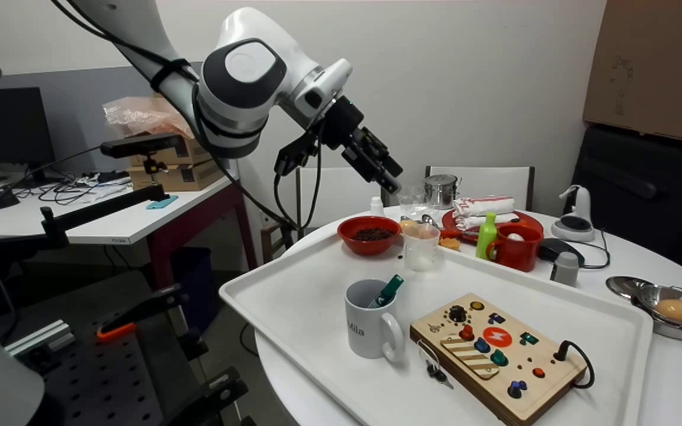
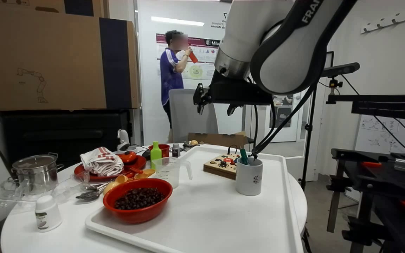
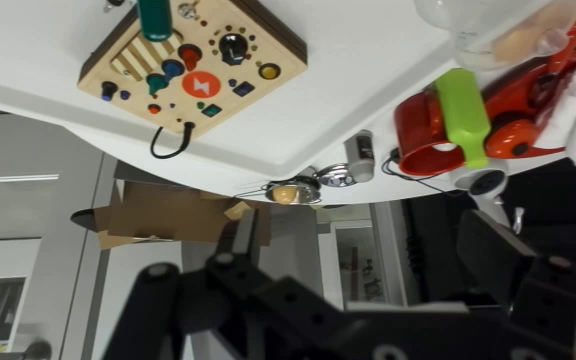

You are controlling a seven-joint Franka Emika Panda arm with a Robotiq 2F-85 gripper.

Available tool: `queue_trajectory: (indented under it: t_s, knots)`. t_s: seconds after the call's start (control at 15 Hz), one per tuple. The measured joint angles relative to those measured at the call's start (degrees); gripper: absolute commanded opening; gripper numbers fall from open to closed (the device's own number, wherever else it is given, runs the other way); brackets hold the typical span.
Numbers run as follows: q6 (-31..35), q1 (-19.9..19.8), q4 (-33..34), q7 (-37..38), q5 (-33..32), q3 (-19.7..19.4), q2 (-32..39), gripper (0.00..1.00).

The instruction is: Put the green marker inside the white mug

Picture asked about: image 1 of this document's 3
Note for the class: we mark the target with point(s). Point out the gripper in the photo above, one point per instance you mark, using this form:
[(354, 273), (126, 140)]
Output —
[(344, 121)]

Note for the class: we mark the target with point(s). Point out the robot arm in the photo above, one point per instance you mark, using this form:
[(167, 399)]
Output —
[(246, 77)]

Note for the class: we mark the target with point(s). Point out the green marker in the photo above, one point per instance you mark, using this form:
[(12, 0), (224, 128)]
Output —
[(389, 290)]

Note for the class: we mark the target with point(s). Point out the red mug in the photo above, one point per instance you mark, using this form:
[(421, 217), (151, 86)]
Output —
[(521, 254)]

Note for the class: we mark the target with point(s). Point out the white mug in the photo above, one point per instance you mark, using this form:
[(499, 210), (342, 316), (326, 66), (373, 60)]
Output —
[(364, 331)]

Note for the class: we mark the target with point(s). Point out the small white bottle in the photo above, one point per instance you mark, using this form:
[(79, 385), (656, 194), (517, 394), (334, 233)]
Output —
[(376, 207)]

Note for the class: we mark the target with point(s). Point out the clear glass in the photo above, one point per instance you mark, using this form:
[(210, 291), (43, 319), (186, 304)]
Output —
[(415, 204)]

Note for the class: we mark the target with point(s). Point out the steel pot with lid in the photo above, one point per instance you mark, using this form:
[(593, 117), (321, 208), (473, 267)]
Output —
[(441, 192)]

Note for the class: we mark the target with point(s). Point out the coffee beans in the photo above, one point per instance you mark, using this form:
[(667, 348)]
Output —
[(372, 234)]

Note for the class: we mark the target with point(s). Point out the metal spoon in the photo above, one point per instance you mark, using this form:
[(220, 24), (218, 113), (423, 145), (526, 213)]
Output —
[(428, 220)]

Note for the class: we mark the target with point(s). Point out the red bowl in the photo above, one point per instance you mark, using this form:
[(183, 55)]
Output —
[(359, 245)]

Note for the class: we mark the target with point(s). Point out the clear plastic cup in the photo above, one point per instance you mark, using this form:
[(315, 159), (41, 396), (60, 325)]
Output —
[(421, 254)]

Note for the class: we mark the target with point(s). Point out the orange cookie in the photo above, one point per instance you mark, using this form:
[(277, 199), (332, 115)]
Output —
[(450, 243)]

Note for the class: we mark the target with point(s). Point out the white towel with red stripes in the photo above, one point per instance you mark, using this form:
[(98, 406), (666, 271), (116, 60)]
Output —
[(483, 207)]

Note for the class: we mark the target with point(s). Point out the green bottle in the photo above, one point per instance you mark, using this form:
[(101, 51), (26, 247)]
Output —
[(486, 236)]

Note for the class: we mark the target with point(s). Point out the white tray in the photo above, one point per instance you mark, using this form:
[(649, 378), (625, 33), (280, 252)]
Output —
[(305, 296)]

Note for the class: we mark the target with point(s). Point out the red plate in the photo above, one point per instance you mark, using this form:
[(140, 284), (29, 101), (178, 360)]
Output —
[(530, 220)]

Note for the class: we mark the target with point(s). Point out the stack of cardboard boxes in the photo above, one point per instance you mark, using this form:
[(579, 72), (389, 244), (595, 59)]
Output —
[(181, 173)]

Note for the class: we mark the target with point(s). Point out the black computer mouse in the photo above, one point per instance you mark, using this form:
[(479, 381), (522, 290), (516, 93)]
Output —
[(557, 248)]

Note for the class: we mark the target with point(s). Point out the white device on base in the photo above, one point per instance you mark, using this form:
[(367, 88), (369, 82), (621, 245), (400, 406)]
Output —
[(575, 222)]

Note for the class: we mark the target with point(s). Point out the small grey cylinder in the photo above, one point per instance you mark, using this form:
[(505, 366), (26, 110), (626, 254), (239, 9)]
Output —
[(565, 271)]

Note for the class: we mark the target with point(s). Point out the bunch of keys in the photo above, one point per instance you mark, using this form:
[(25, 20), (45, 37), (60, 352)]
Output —
[(438, 373)]

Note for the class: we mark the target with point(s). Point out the blue phone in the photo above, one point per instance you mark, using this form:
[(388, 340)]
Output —
[(161, 203)]

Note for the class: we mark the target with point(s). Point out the dark blue bin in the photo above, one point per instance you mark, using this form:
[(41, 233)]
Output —
[(193, 284)]

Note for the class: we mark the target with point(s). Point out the clear plastic bag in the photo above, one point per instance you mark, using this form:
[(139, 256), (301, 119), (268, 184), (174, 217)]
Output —
[(140, 115)]

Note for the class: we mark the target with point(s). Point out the white desk with red legs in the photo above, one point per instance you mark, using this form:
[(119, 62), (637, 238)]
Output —
[(116, 222)]

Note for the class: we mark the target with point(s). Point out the black sofa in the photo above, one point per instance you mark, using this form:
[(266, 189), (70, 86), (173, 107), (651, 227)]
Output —
[(649, 201)]

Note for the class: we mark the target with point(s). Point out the steel lid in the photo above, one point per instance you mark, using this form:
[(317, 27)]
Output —
[(622, 287)]

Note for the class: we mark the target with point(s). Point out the black clamp with orange tip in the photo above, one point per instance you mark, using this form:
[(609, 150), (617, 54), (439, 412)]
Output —
[(140, 313)]

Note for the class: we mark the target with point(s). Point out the cardboard sheet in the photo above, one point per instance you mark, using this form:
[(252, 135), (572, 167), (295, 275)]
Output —
[(649, 65)]

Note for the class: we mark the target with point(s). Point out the brown egg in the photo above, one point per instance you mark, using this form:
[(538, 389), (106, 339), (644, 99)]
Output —
[(681, 311)]

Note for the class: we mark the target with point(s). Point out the steel strainer bowl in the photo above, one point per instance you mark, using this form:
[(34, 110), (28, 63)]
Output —
[(672, 328)]

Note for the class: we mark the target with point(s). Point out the monitor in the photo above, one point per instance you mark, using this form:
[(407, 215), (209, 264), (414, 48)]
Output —
[(3, 127)]

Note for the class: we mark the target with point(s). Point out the aluminium profile bar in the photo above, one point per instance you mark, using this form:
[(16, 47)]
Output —
[(39, 338)]

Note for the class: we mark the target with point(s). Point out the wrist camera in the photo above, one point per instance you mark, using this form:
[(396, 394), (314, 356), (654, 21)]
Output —
[(293, 155)]

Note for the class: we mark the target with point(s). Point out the wooden switch board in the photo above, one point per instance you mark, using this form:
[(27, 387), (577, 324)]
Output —
[(495, 367)]

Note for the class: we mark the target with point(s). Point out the camera on mount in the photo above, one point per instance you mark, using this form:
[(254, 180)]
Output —
[(140, 145)]

